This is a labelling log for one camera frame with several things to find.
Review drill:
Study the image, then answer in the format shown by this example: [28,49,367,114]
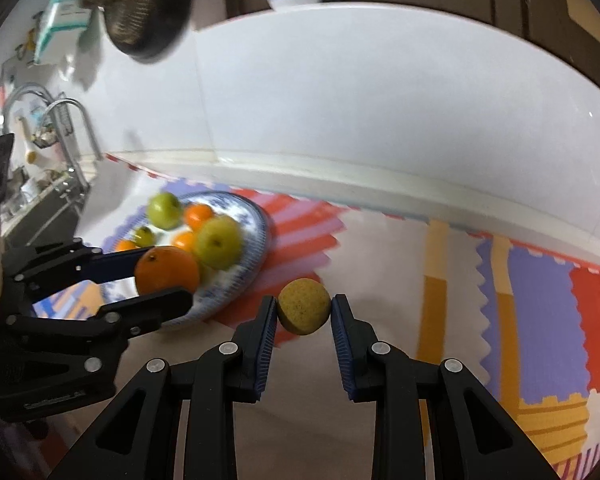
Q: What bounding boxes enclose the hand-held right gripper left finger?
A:
[60,295,279,480]

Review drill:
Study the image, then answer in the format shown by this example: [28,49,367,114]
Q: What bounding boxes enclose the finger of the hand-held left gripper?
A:
[1,238,143,288]
[5,286,195,343]

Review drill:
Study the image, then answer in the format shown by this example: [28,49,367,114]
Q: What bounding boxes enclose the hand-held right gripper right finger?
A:
[330,294,561,480]

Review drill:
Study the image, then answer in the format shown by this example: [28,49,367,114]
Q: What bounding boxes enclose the large orange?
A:
[133,246,201,297]

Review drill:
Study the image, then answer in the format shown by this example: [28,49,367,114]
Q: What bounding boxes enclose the yellow-brown round fruit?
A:
[277,277,332,336]

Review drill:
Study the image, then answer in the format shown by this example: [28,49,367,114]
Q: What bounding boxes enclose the blue patterned white plate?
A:
[97,191,271,332]

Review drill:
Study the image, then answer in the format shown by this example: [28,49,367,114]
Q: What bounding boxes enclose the light orange mandarin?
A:
[172,230,198,253]

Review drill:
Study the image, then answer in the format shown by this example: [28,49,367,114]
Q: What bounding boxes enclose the green apple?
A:
[146,192,183,231]
[195,216,244,269]

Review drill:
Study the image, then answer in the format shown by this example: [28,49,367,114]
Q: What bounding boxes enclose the deep orange mandarin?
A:
[184,203,216,231]

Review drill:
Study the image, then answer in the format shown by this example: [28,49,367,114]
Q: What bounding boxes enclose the stainless steel sink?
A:
[0,175,91,256]

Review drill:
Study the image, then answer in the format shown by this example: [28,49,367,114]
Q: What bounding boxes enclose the chrome faucet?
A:
[2,85,102,193]

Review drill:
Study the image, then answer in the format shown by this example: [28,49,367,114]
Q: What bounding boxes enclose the colourful patterned tablecloth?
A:
[45,152,600,480]

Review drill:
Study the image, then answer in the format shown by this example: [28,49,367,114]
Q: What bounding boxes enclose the teal and white paper box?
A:
[32,0,106,66]

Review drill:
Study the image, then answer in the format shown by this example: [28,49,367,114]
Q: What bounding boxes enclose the metal colander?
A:
[80,0,162,46]

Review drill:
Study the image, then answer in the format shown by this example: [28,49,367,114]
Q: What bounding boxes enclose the metal wire basket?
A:
[30,110,78,151]

